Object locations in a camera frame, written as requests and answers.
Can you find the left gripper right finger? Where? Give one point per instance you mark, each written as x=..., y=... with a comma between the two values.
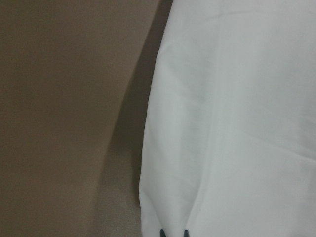
x=186, y=233

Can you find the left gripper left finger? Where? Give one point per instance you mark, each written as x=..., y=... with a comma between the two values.
x=162, y=233

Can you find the white long-sleeve printed shirt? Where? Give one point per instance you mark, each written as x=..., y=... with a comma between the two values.
x=229, y=144

